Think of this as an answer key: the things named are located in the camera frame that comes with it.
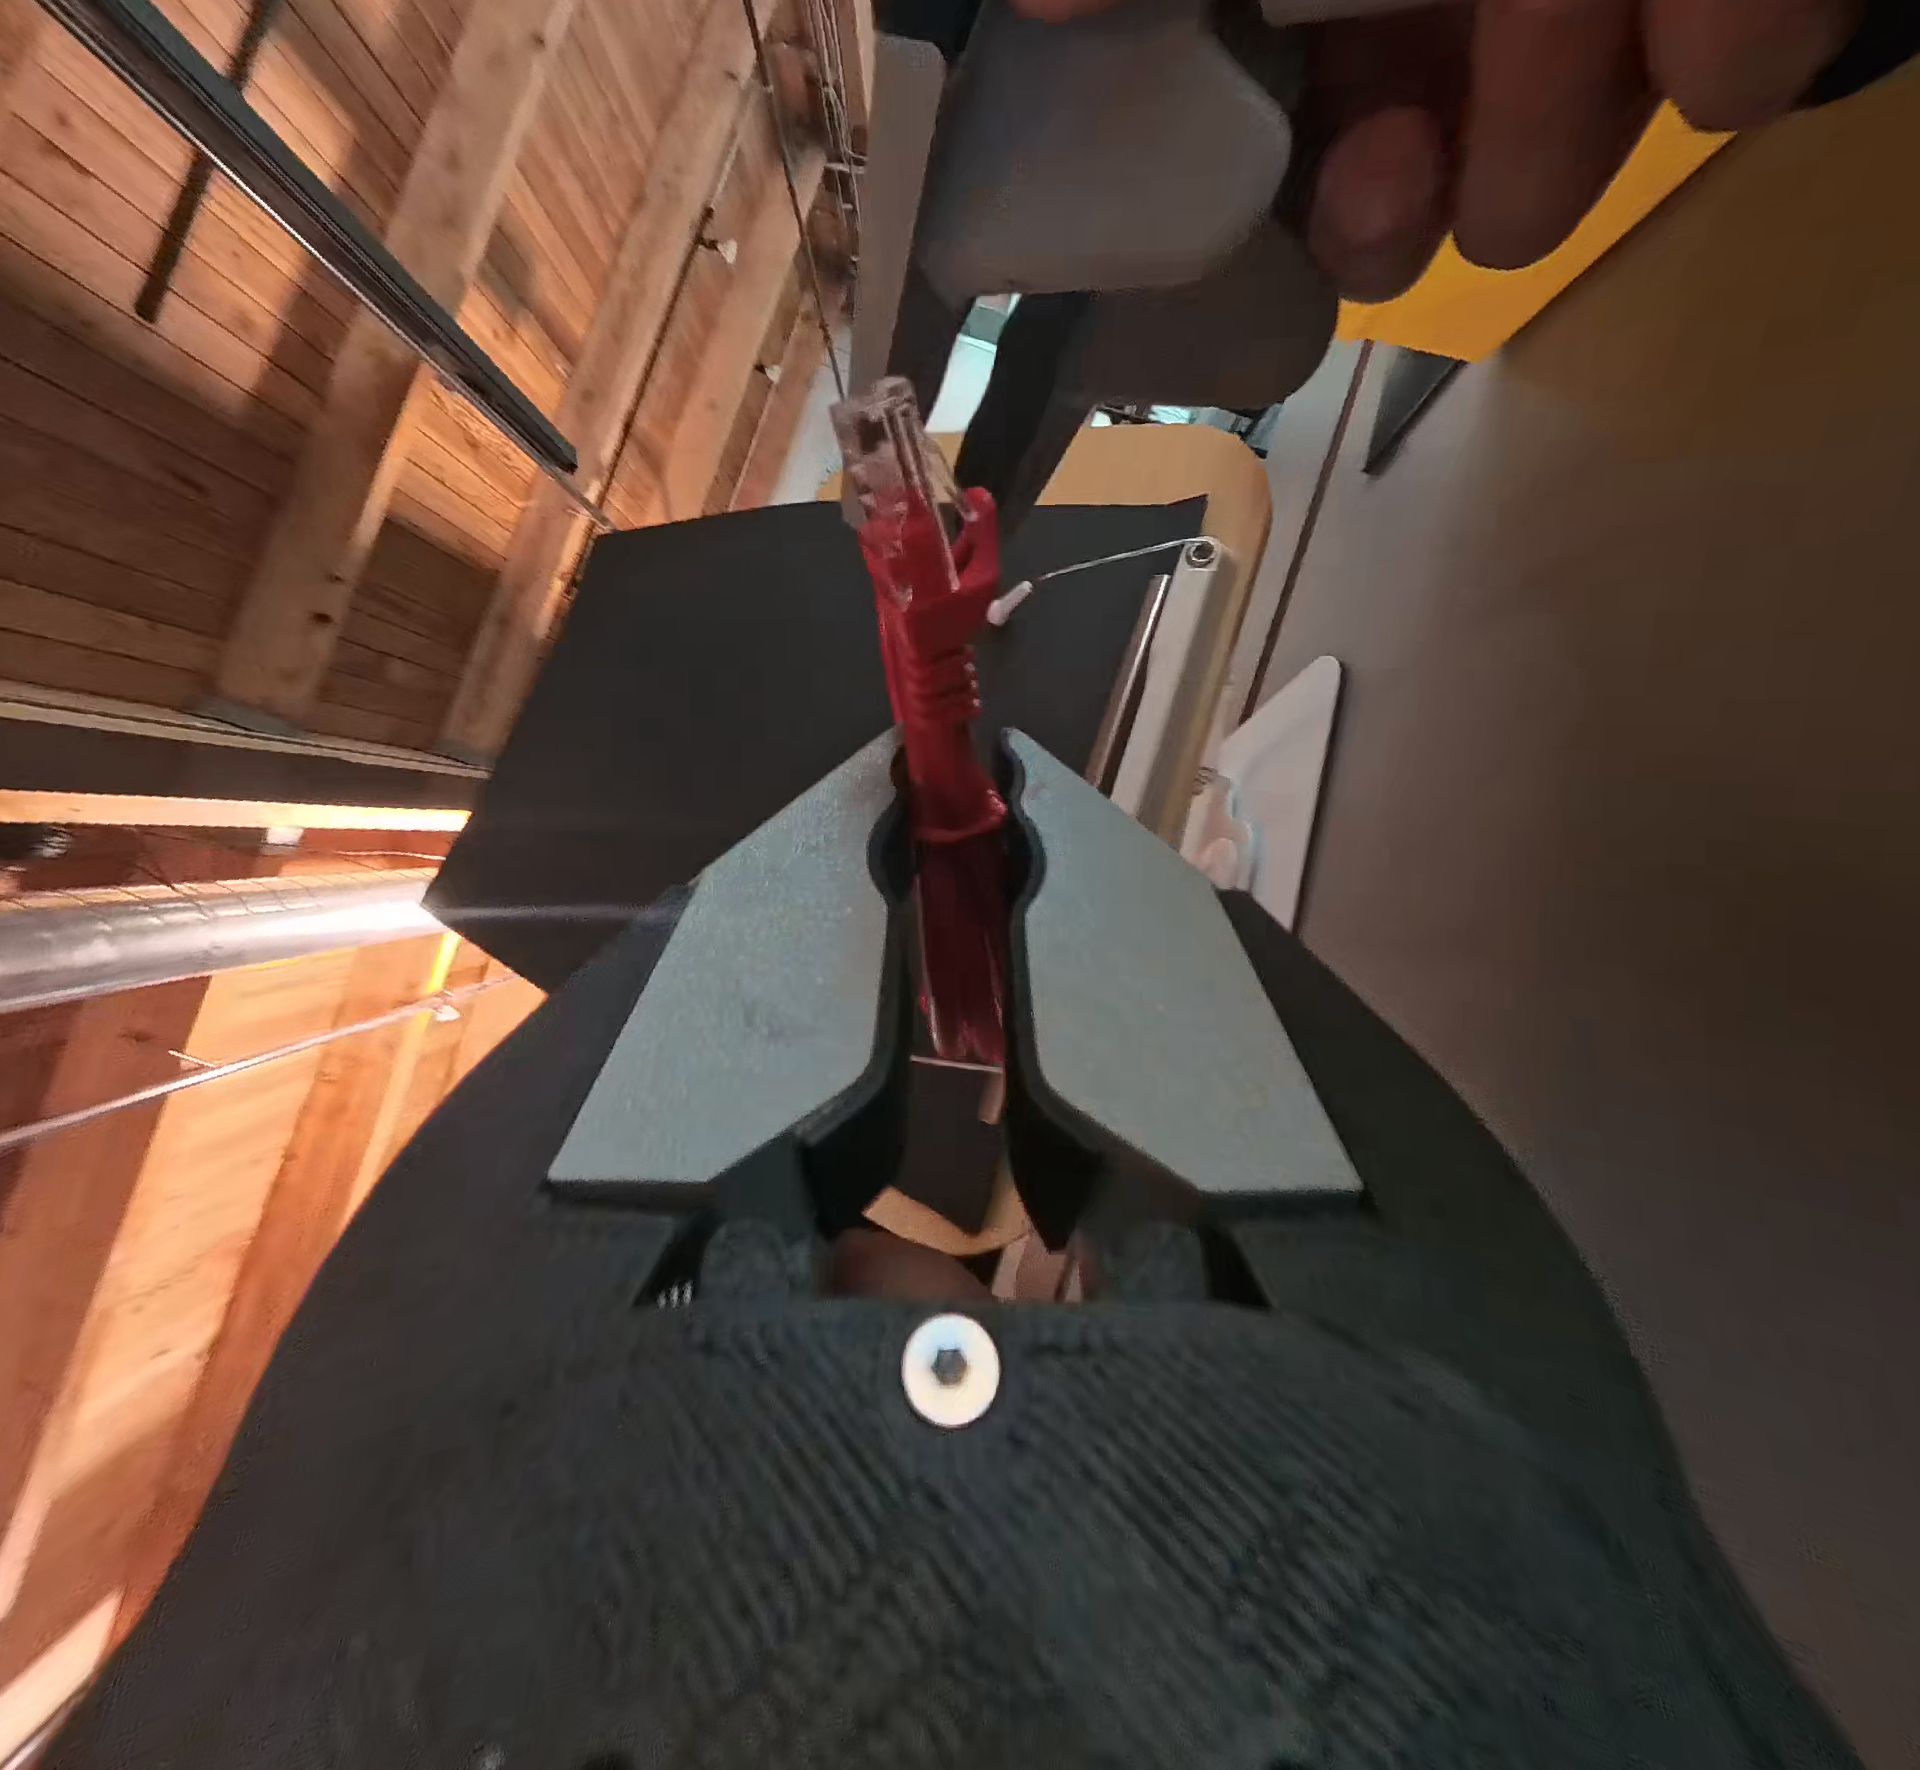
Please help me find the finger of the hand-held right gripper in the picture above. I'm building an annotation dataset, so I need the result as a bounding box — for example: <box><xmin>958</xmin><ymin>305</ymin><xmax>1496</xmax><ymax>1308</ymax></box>
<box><xmin>1057</xmin><ymin>214</ymin><xmax>1342</xmax><ymax>413</ymax></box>
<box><xmin>849</xmin><ymin>0</ymin><xmax>1301</xmax><ymax>529</ymax></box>

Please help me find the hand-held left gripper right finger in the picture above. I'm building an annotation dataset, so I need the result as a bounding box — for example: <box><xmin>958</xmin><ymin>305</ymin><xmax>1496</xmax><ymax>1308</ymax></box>
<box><xmin>998</xmin><ymin>725</ymin><xmax>1364</xmax><ymax>1247</ymax></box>

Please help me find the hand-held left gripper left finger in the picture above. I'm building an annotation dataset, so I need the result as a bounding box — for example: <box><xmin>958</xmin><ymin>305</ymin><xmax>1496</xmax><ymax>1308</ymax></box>
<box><xmin>546</xmin><ymin>725</ymin><xmax>914</xmax><ymax>1217</ymax></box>

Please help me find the yellow plastic bin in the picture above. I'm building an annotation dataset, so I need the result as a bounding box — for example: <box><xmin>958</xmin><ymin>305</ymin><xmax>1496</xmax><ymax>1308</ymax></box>
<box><xmin>1333</xmin><ymin>96</ymin><xmax>1742</xmax><ymax>365</ymax></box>

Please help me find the red ethernet cable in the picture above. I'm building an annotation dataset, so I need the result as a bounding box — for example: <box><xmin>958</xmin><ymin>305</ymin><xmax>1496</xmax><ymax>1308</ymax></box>
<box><xmin>828</xmin><ymin>373</ymin><xmax>1015</xmax><ymax>1070</ymax></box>

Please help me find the black flat pad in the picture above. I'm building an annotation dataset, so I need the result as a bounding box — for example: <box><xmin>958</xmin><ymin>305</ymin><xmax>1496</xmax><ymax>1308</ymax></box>
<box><xmin>1361</xmin><ymin>344</ymin><xmax>1465</xmax><ymax>478</ymax></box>

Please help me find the black wooden book stand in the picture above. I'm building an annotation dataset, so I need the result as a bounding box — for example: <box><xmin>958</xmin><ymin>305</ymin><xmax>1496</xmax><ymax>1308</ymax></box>
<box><xmin>425</xmin><ymin>424</ymin><xmax>1348</xmax><ymax>999</ymax></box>

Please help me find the linear ceiling light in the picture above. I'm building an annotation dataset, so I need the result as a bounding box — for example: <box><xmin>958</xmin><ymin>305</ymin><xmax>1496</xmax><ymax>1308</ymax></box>
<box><xmin>0</xmin><ymin>785</ymin><xmax>475</xmax><ymax>833</ymax></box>

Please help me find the silver ventilation duct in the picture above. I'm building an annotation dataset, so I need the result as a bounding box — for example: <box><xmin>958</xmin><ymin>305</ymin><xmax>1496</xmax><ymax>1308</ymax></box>
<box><xmin>0</xmin><ymin>870</ymin><xmax>453</xmax><ymax>1019</ymax></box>

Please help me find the black ceiling track rail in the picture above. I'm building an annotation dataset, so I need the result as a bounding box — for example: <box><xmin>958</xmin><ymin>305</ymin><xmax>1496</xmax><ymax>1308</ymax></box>
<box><xmin>0</xmin><ymin>0</ymin><xmax>583</xmax><ymax>485</ymax></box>

